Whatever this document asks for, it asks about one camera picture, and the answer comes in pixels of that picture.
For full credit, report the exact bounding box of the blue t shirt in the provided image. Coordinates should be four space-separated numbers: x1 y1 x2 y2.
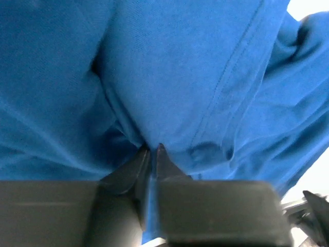
1 1 328 246

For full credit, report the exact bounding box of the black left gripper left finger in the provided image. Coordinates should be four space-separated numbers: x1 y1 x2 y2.
87 146 151 246

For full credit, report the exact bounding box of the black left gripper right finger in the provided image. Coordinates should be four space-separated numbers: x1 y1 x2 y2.
156 145 293 246

